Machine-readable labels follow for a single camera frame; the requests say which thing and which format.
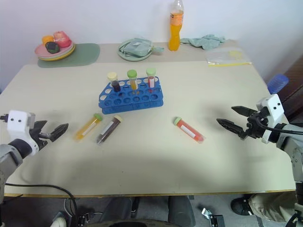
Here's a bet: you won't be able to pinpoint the khaki trouser leg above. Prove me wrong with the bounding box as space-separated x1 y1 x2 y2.
248 192 297 223

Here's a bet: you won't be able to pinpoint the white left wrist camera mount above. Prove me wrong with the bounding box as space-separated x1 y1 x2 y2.
6 109 40 156

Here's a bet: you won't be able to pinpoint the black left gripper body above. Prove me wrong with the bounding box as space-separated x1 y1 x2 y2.
28 121 52 151

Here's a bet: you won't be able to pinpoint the pink toy fruit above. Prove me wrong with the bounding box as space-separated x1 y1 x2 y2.
53 30 72 48

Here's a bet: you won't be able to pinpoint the dark toy fruit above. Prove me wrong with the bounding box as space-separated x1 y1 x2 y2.
45 41 60 54

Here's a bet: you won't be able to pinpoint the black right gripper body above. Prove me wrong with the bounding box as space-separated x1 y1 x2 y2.
238 109 270 140

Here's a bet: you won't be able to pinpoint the orange toy fruit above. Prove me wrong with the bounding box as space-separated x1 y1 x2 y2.
42 35 55 46

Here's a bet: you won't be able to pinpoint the green placemat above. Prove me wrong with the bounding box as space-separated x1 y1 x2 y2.
37 43 101 69

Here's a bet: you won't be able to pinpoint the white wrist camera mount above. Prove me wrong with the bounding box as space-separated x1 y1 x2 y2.
6 109 40 156
256 94 285 130

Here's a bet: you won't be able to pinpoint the dark rounded shape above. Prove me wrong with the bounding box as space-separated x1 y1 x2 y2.
167 195 196 227

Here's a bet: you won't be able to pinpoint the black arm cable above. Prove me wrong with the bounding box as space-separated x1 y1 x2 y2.
4 183 79 227
257 117 303 136

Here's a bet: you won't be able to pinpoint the brown wooden cabinet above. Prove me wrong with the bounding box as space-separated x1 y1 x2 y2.
267 56 303 124

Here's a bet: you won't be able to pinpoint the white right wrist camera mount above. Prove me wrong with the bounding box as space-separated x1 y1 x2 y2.
256 94 285 130

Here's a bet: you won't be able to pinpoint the blue test tube rack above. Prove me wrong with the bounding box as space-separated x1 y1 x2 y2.
98 77 165 115

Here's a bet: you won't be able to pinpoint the yellow tube, green cap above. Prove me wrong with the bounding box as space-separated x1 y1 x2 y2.
126 69 139 91
75 113 103 141

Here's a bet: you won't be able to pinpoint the light green cloth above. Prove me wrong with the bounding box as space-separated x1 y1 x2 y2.
180 34 227 51

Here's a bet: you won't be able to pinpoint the blue ribbed bottle cap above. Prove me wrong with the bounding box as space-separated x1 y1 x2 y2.
267 73 290 96

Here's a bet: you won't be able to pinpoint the clear zip bag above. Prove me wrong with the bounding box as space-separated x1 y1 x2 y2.
205 48 252 68

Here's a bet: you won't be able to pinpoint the light green plate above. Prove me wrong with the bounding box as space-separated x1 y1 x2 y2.
117 37 152 62

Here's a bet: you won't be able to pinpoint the orange-red tube, green cap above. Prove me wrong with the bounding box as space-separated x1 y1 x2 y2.
173 116 206 144

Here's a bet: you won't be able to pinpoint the pink plate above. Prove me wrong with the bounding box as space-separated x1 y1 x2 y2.
34 40 73 58

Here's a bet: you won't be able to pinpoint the white shoe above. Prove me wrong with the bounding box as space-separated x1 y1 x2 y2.
50 216 67 227

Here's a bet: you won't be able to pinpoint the green mesh pouch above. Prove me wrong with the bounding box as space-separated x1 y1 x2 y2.
122 37 165 58

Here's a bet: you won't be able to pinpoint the orange soda bottle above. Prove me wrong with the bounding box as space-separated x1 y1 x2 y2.
168 0 185 52

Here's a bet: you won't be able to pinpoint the stacked plates with fruit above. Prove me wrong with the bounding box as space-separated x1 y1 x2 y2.
37 42 76 62

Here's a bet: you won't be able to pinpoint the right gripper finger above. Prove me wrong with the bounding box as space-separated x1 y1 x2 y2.
216 118 244 137
231 105 258 117

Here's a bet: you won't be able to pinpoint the dark purple tube, cream cap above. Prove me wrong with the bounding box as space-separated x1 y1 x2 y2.
107 72 122 93

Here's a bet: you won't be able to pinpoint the metal caster bracket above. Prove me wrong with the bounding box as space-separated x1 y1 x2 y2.
201 207 224 227

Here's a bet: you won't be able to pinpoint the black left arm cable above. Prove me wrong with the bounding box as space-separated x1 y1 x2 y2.
4 183 79 227

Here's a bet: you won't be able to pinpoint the dark brown tube, cream cap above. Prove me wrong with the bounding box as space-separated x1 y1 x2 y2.
96 114 123 144

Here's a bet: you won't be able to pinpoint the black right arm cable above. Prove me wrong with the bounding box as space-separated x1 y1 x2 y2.
257 117 303 136

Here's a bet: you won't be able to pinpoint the black shoe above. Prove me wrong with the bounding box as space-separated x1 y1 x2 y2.
230 197 254 217

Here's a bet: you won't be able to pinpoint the red tube, light green cap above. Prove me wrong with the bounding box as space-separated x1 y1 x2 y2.
145 68 157 89

